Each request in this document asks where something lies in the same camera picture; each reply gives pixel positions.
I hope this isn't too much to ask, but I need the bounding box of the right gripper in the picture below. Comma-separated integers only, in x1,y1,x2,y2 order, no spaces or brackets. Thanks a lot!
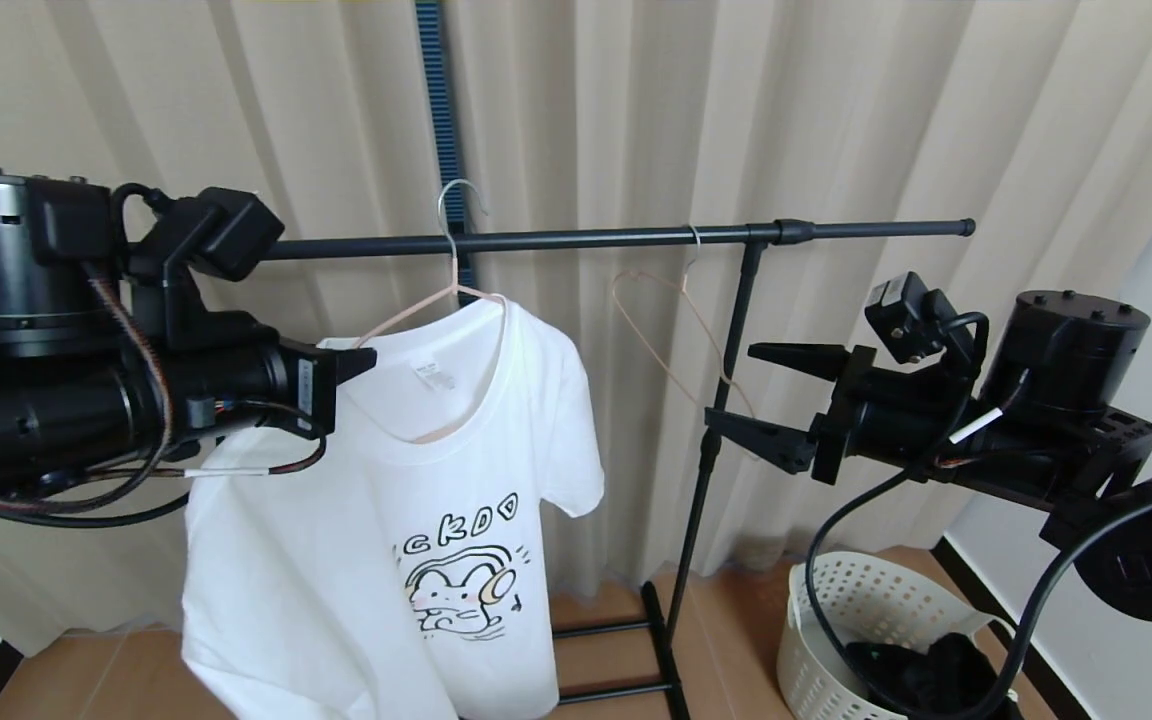
702,342,985,486

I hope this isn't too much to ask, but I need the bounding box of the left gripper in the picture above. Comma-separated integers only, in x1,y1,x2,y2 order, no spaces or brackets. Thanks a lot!
158,335,339,446

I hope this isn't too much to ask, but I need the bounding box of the white shirt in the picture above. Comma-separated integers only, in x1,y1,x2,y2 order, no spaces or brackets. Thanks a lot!
181,298,605,720

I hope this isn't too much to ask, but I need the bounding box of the pink clothes hanger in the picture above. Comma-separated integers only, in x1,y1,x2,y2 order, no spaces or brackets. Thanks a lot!
351,180,512,446
611,225,759,421

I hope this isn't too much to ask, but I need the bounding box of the black garment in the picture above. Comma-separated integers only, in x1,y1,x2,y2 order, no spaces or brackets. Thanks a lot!
841,632,1022,720

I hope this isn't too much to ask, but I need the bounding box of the white laundry basket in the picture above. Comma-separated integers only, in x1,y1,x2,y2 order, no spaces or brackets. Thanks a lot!
776,550,1022,720

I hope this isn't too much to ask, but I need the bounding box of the black clothes rack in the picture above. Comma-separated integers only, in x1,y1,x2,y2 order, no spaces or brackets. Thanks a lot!
261,217,977,720

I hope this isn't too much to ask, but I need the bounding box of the beige curtain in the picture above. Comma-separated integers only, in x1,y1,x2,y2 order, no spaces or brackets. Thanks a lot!
441,0,1152,601
0,0,477,656

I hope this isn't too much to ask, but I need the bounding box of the window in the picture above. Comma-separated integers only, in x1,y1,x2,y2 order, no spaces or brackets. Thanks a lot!
413,0,482,293

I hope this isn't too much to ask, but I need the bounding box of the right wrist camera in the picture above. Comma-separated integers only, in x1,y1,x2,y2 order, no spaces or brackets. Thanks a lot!
864,272,990,379

